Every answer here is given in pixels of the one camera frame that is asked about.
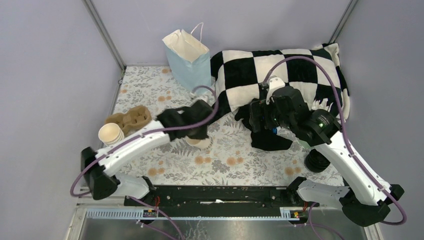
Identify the single white paper cup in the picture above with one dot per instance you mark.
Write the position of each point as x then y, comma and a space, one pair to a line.
202, 144

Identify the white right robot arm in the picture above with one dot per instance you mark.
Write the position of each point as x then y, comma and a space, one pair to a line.
366, 198

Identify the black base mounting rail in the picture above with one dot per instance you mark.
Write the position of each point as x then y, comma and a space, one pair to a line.
223, 201

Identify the white drinking straws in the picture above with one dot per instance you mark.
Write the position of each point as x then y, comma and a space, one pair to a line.
324, 104

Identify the brown cardboard cup carrier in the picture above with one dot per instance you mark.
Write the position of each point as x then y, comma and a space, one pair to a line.
133, 120

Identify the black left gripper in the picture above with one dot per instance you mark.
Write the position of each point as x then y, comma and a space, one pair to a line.
203, 134

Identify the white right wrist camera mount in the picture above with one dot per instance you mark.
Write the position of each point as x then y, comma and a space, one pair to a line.
270, 85

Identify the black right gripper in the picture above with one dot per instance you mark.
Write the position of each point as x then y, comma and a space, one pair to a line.
258, 108

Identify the pale green plastic cup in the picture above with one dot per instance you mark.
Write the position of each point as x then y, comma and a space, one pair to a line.
303, 142

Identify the black white checkered pillow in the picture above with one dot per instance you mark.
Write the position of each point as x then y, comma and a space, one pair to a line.
238, 75

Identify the light blue paper bag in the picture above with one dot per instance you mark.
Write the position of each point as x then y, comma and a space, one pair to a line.
189, 59

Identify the stack of white paper cups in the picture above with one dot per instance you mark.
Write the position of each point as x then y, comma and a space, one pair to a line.
110, 133

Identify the floral patterned table mat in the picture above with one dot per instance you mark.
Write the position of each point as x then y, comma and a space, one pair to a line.
230, 160

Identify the stack of black lids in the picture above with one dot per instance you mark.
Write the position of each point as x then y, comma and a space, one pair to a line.
316, 162

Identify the black cloth with daisy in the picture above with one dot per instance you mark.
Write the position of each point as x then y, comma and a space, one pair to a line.
265, 139

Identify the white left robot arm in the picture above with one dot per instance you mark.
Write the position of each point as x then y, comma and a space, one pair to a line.
100, 168

